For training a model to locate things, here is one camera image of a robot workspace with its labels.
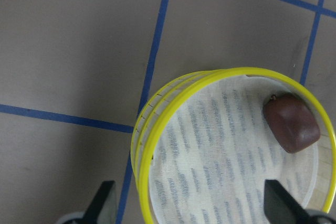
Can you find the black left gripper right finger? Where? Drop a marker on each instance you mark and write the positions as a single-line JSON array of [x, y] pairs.
[[280, 207]]

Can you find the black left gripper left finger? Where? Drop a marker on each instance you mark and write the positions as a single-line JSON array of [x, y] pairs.
[[102, 208]]

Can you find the dark red bun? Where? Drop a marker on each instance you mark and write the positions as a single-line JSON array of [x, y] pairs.
[[291, 121]]

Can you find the yellow rimmed steamer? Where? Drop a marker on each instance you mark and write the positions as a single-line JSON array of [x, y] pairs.
[[152, 111], [210, 151]]

